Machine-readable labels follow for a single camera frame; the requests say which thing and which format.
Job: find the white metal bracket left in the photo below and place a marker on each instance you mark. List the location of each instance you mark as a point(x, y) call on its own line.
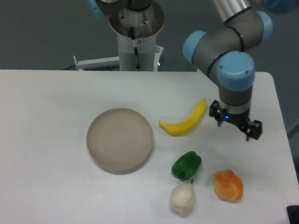
point(96, 64)

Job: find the yellow banana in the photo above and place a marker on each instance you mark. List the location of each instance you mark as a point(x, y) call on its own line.
point(186, 126)

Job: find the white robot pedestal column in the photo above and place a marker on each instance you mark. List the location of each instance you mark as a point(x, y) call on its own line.
point(136, 37)

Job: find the orange knotted bread roll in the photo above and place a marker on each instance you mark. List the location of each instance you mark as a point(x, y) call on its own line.
point(228, 186)

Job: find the beige round plate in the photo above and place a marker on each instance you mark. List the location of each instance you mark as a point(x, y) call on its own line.
point(120, 140)

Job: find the white pear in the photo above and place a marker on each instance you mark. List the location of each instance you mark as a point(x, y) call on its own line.
point(182, 199)

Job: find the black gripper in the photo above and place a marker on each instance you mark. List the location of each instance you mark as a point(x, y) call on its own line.
point(238, 116)

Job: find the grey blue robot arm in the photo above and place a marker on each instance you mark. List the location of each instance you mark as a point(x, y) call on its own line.
point(222, 56)

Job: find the blue plastic bag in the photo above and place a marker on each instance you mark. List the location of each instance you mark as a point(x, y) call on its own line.
point(279, 6)

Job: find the green bell pepper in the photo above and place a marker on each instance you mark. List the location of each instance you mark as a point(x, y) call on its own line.
point(186, 166)

